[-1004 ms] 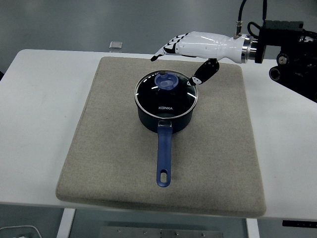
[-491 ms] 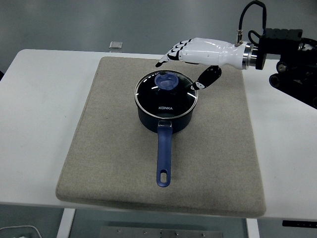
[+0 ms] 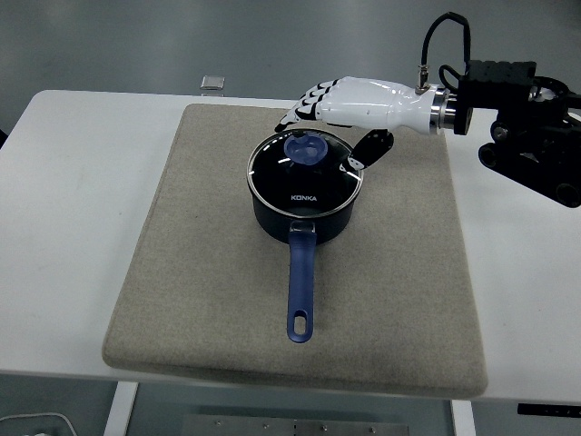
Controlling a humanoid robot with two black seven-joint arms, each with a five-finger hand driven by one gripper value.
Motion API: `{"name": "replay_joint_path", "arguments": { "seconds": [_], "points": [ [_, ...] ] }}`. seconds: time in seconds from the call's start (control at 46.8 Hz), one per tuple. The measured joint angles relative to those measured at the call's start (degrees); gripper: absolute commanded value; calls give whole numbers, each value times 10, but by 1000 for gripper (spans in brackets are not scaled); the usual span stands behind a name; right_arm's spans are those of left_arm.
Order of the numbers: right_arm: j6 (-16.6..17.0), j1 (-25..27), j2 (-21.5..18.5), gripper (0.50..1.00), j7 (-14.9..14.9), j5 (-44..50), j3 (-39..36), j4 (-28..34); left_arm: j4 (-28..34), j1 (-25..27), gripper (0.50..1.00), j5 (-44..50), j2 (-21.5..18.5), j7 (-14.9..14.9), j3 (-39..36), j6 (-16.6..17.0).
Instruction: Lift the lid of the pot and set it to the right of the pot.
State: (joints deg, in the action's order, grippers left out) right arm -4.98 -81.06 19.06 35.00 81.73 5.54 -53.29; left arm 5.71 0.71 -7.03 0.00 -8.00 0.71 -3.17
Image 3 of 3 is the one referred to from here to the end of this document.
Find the beige fabric mat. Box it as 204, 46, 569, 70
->
101, 103, 490, 401

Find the white table leg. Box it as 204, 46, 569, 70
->
103, 381, 140, 436
449, 401, 477, 436

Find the dark pot with blue handle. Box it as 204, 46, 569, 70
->
249, 176, 361, 345

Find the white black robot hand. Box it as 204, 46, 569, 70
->
273, 75, 436, 173

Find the glass pot lid blue knob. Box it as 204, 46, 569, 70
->
246, 128, 365, 217

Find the grey metal plate with screws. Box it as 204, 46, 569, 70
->
182, 413, 409, 436

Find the black box under table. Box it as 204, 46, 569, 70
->
517, 402, 581, 417

